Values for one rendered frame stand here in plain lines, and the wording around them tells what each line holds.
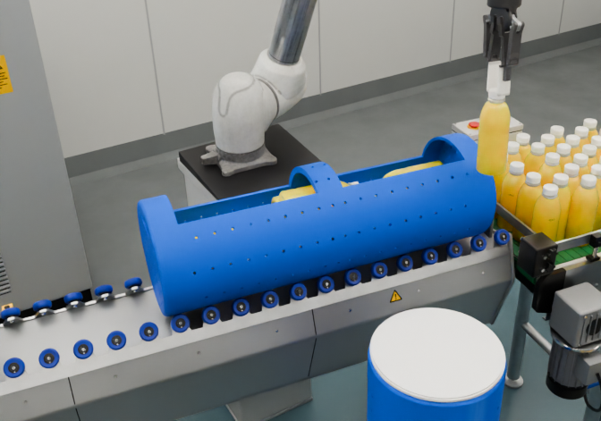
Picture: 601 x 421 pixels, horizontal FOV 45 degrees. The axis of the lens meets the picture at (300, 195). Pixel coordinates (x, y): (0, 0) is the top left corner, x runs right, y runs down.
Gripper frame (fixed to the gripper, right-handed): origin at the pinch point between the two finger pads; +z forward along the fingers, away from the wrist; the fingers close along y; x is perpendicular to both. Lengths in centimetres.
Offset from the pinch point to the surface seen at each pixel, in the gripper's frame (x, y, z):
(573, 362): 23, 10, 78
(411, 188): -18.9, -5.6, 26.5
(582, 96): 253, -277, 102
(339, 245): -40, -2, 37
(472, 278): 1, -8, 57
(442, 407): -36, 44, 50
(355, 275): -33, -7, 49
